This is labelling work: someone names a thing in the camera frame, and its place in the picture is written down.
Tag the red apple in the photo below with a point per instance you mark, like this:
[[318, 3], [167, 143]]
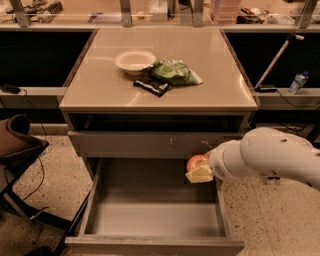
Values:
[[195, 161]]

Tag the white pole with black tip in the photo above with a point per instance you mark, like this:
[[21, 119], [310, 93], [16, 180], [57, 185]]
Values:
[[290, 37]]

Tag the pink storage box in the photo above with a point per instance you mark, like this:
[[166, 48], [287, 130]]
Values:
[[224, 11]]

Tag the green chip bag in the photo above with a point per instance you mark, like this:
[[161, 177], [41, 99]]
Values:
[[174, 72]]

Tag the closed grey upper drawer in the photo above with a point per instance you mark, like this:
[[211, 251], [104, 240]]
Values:
[[158, 145]]

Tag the clear plastic water bottle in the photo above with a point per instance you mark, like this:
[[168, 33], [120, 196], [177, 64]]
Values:
[[298, 82]]

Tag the black snack wrapper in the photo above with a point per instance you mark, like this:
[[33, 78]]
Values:
[[153, 86]]

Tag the black device on shelf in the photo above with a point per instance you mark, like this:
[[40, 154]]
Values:
[[10, 89]]

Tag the grey drawer cabinet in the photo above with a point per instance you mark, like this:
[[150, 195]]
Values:
[[101, 97]]

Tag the white paper bowl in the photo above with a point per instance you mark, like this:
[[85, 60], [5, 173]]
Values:
[[134, 62]]

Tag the open grey middle drawer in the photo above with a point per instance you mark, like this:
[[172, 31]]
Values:
[[147, 207]]

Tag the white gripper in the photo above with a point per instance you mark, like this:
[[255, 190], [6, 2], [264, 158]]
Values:
[[217, 164]]

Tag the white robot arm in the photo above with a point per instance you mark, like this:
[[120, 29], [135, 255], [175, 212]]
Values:
[[262, 152]]

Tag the black chair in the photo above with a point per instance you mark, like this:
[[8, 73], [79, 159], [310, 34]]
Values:
[[18, 151]]

